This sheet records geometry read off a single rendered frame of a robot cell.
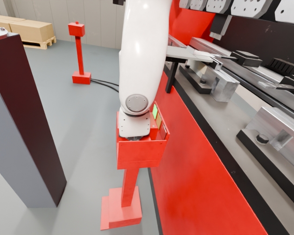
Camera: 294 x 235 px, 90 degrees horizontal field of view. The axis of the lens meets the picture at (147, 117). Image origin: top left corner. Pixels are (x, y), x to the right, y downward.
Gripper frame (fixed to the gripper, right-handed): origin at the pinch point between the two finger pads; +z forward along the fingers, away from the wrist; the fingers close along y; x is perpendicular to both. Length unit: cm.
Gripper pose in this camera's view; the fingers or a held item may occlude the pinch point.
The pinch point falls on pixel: (133, 142)
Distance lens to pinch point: 54.4
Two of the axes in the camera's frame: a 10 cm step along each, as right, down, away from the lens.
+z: -0.8, 7.8, 6.2
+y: -9.8, 0.5, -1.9
